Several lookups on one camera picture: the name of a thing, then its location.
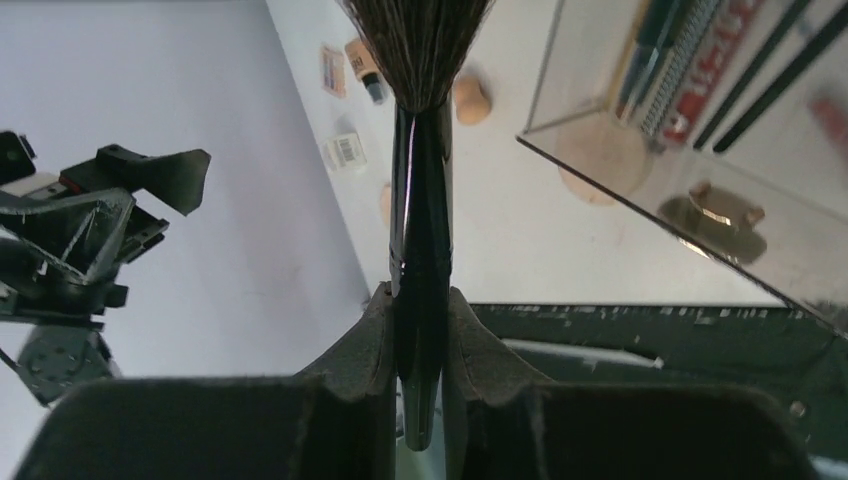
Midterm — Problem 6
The round powder puff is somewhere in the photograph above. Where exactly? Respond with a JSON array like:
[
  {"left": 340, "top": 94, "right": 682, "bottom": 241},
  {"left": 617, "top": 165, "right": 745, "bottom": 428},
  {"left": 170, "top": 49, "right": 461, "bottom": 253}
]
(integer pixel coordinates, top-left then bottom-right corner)
[
  {"left": 555, "top": 113, "right": 653, "bottom": 195},
  {"left": 378, "top": 184, "right": 392, "bottom": 228}
]

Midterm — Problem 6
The beige makeup sponge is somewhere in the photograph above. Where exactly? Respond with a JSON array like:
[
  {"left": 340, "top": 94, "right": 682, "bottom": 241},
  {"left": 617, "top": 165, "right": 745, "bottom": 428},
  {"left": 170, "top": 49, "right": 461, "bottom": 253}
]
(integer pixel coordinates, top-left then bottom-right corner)
[{"left": 453, "top": 75, "right": 492, "bottom": 126}]

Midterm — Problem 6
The long black makeup pencil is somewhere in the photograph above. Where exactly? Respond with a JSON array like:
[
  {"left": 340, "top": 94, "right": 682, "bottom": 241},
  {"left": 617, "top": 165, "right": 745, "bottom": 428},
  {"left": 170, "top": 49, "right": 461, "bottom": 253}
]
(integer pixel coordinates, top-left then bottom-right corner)
[{"left": 693, "top": 0, "right": 812, "bottom": 151}]

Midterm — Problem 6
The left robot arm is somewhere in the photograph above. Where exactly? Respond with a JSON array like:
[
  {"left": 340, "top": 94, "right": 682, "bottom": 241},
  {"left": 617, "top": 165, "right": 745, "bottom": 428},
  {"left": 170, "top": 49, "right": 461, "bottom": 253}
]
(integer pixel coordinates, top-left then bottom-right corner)
[{"left": 1, "top": 130, "right": 210, "bottom": 407}]

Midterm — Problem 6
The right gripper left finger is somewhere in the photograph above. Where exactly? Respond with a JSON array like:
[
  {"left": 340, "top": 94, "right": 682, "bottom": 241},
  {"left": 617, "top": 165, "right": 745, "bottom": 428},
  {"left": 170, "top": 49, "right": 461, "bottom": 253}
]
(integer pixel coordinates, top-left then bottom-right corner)
[{"left": 16, "top": 284, "right": 396, "bottom": 479}]

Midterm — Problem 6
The white barcode packet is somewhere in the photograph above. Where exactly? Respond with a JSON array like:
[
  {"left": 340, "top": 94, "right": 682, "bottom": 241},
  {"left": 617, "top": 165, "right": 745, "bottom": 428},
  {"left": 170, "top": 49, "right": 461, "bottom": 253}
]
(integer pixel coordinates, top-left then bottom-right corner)
[{"left": 322, "top": 133, "right": 367, "bottom": 172}]

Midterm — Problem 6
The colourful eyeshadow palette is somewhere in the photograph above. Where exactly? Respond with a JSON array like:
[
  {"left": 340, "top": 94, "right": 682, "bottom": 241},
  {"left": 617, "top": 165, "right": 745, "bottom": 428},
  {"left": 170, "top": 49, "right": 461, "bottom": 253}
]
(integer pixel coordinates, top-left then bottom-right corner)
[{"left": 320, "top": 45, "right": 347, "bottom": 99}]

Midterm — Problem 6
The silver mascara wand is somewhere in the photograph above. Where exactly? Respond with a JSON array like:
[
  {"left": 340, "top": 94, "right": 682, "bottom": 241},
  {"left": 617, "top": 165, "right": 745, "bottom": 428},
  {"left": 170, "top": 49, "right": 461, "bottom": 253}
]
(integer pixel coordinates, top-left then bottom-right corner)
[{"left": 640, "top": 0, "right": 721, "bottom": 138}]

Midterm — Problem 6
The black powder brush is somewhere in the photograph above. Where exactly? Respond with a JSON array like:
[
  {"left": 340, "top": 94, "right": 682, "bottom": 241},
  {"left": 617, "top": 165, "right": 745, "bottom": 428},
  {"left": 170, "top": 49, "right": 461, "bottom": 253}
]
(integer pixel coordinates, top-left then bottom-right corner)
[{"left": 341, "top": 0, "right": 492, "bottom": 451}]

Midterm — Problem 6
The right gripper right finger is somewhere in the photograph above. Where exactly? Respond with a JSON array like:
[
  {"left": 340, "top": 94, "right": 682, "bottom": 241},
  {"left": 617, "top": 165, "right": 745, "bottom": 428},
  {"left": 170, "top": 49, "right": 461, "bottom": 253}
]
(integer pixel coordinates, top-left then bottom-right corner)
[{"left": 443, "top": 289, "right": 817, "bottom": 479}]

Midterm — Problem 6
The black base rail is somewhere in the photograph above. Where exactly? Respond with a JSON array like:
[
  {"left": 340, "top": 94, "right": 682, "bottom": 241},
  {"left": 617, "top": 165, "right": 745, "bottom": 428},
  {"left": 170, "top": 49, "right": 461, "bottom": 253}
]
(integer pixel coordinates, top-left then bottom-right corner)
[{"left": 472, "top": 304, "right": 847, "bottom": 461}]

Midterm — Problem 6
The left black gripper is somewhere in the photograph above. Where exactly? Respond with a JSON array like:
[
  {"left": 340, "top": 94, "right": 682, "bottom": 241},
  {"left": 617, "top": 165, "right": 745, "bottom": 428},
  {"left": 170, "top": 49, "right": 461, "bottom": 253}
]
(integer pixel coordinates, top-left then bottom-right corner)
[{"left": 1, "top": 130, "right": 211, "bottom": 329}]

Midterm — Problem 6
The orange clear drawer organizer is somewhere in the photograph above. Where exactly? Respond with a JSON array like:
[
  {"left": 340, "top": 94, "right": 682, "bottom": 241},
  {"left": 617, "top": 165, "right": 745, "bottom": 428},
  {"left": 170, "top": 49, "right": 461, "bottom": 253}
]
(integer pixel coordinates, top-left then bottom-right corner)
[{"left": 518, "top": 1, "right": 847, "bottom": 334}]

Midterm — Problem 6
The black concealer stick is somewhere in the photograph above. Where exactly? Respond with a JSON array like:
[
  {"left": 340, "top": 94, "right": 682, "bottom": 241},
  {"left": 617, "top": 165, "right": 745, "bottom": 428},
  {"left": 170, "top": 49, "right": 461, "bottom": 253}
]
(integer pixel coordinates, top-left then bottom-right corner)
[{"left": 614, "top": 0, "right": 685, "bottom": 124}]

